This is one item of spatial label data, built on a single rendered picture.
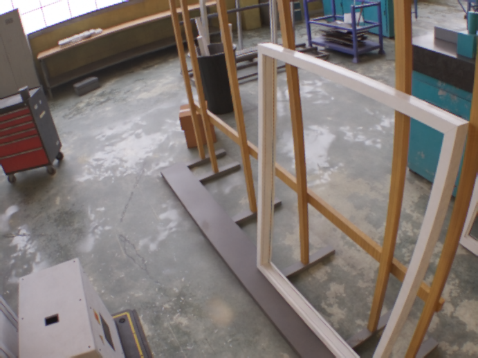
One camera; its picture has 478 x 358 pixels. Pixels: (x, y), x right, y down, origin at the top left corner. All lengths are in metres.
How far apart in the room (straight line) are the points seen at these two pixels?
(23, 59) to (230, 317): 6.59
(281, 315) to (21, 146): 3.36
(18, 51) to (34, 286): 6.47
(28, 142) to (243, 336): 3.18
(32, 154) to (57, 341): 3.23
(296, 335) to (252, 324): 0.30
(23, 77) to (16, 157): 3.57
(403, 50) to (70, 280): 1.60
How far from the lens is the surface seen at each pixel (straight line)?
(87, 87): 7.21
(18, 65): 7.98
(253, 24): 9.17
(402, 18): 1.28
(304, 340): 2.24
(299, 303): 2.34
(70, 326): 1.60
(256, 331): 2.37
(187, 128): 4.10
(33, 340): 1.65
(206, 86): 4.67
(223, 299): 2.55
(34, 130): 4.40
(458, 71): 2.79
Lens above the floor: 1.97
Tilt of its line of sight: 32 degrees down
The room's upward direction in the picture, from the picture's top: 10 degrees counter-clockwise
